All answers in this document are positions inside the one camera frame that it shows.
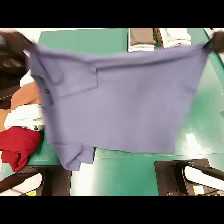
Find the purple-blue polo shirt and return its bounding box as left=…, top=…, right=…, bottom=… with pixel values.
left=26, top=42, right=211, bottom=172

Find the red garment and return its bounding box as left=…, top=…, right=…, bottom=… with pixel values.
left=0, top=126, right=43, bottom=173

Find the black garment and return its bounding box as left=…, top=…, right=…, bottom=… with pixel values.
left=0, top=44, right=33, bottom=110

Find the folded white garment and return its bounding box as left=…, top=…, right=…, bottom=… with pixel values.
left=158, top=28, right=193, bottom=50

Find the folded dark brown garment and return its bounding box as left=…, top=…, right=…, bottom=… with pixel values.
left=128, top=28, right=157, bottom=48

